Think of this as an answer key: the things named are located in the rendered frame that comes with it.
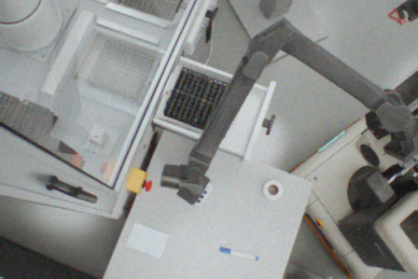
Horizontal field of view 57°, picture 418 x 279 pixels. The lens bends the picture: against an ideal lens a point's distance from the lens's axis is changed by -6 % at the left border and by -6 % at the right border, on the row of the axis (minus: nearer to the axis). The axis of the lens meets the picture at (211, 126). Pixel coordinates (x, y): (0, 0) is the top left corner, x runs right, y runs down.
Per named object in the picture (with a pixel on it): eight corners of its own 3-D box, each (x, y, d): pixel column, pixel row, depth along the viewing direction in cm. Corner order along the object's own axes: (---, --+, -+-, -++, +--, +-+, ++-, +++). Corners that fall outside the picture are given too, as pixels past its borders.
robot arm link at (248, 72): (273, 58, 93) (271, 43, 102) (252, 48, 92) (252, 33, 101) (200, 186, 115) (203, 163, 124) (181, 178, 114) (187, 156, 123)
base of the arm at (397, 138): (406, 162, 103) (435, 137, 105) (399, 139, 99) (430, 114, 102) (383, 152, 110) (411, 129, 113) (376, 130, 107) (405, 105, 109)
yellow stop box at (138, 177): (150, 175, 136) (147, 173, 129) (142, 195, 134) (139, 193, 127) (136, 170, 136) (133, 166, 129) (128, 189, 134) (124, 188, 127)
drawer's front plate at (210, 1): (218, -6, 157) (219, -21, 147) (191, 56, 150) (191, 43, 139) (214, -7, 157) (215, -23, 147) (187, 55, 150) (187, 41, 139)
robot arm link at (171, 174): (202, 170, 113) (205, 152, 120) (161, 162, 113) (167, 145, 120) (196, 202, 119) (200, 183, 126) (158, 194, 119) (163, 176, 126)
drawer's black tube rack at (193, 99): (241, 94, 145) (243, 89, 139) (224, 140, 140) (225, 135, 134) (183, 74, 146) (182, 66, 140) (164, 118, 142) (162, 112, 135)
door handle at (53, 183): (102, 195, 83) (77, 185, 64) (97, 207, 82) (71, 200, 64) (81, 187, 83) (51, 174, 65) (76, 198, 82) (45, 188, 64)
